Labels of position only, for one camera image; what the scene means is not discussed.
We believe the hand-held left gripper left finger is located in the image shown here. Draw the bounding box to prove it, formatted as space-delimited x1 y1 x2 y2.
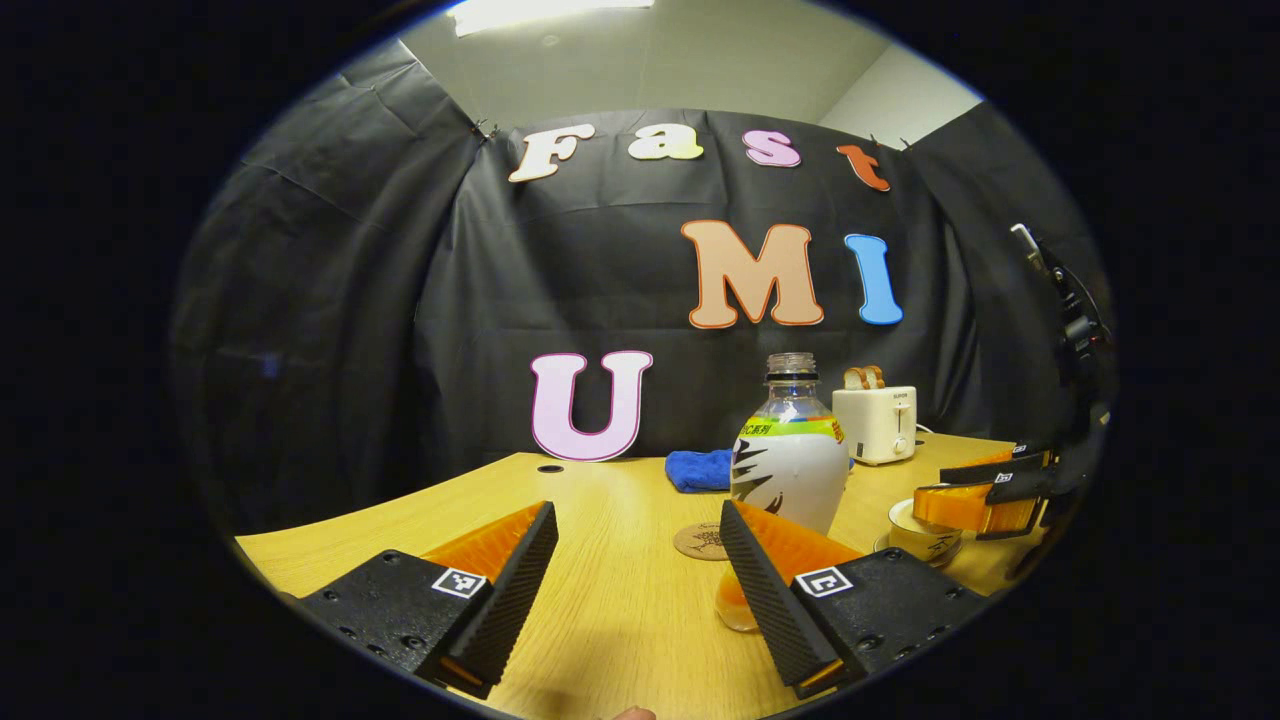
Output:
300 501 559 701

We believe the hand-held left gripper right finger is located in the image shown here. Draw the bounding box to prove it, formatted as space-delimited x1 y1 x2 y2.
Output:
719 500 991 701

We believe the white ceramic teacup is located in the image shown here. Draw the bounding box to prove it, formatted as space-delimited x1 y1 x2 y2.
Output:
888 515 964 565

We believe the round cork coaster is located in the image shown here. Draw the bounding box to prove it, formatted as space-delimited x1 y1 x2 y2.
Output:
673 522 732 562

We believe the clear labelled water bottle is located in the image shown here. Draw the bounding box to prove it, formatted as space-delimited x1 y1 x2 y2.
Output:
715 352 852 633

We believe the cream toaster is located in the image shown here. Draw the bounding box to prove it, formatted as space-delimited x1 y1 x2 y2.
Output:
832 385 918 467

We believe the blue folded towel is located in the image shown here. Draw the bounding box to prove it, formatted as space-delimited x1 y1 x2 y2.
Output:
665 449 857 495

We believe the black phone stand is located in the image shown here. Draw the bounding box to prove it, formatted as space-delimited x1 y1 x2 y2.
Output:
1038 255 1117 426

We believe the smartphone on stand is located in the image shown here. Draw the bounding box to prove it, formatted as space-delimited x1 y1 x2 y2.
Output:
1010 223 1047 277

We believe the black backdrop cloth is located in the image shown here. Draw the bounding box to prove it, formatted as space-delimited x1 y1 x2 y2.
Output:
170 40 1116 536

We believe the ceiling light panel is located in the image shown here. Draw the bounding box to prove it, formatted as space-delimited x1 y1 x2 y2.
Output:
452 0 656 38

